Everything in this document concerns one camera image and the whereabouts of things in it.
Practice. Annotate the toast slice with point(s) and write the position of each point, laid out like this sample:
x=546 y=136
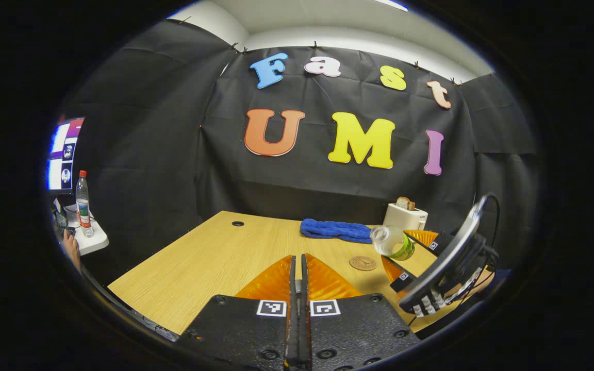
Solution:
x=406 y=203

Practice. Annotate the ceiling light panel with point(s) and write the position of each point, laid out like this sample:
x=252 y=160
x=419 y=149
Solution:
x=391 y=4

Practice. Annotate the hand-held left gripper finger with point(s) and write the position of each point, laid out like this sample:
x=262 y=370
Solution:
x=304 y=335
x=294 y=330

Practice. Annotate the white toaster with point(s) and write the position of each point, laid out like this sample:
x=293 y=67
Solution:
x=405 y=219

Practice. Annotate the blue towel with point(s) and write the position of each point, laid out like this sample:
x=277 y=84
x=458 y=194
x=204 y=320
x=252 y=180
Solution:
x=334 y=230

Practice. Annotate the white side table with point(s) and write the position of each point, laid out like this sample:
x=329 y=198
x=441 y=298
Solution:
x=93 y=242

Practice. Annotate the round brown coaster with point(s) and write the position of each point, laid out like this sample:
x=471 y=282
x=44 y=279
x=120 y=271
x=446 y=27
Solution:
x=363 y=263

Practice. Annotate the green label water bottle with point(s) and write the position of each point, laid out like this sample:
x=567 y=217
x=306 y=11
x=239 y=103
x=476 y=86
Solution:
x=392 y=243

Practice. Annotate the black backdrop cloth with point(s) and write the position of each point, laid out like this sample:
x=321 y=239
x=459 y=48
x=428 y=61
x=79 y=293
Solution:
x=173 y=144

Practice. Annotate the red cap water bottle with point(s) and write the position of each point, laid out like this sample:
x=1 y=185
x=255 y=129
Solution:
x=84 y=206

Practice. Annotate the computer monitor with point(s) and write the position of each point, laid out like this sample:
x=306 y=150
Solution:
x=65 y=154

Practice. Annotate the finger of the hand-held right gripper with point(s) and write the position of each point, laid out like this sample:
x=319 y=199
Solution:
x=399 y=275
x=433 y=239

